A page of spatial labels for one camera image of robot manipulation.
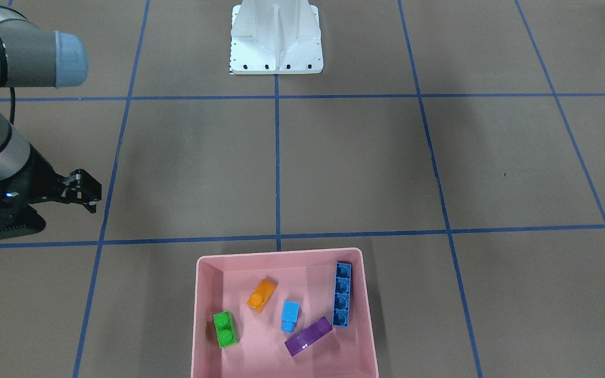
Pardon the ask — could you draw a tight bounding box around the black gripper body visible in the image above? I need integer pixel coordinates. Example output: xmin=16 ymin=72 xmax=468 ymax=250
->
xmin=0 ymin=149 xmax=69 ymax=209

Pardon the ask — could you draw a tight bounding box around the green toy block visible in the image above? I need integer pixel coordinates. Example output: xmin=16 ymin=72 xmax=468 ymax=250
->
xmin=212 ymin=311 xmax=238 ymax=349

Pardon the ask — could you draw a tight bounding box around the orange toy block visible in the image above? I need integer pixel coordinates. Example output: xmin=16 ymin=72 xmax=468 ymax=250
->
xmin=246 ymin=278 xmax=277 ymax=313

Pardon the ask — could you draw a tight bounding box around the small blue toy block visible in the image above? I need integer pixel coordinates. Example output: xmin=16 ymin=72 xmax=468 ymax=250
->
xmin=280 ymin=300 xmax=300 ymax=333

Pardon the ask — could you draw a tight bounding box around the purple toy block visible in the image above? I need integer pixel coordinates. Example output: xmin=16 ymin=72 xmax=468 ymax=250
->
xmin=284 ymin=316 xmax=333 ymax=357

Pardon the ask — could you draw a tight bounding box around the long blue toy block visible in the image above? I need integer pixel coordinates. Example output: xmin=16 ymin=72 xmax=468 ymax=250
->
xmin=331 ymin=261 xmax=352 ymax=328

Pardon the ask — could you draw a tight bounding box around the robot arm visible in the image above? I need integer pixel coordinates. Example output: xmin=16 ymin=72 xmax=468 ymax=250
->
xmin=0 ymin=3 xmax=102 ymax=219

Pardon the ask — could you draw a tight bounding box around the pink plastic box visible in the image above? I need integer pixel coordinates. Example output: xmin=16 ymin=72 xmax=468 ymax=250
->
xmin=190 ymin=247 xmax=379 ymax=377

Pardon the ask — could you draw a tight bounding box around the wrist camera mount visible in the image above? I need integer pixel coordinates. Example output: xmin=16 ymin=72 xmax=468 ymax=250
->
xmin=0 ymin=197 xmax=47 ymax=244

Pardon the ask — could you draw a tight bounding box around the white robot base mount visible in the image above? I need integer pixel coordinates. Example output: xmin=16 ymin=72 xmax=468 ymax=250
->
xmin=229 ymin=1 xmax=324 ymax=75

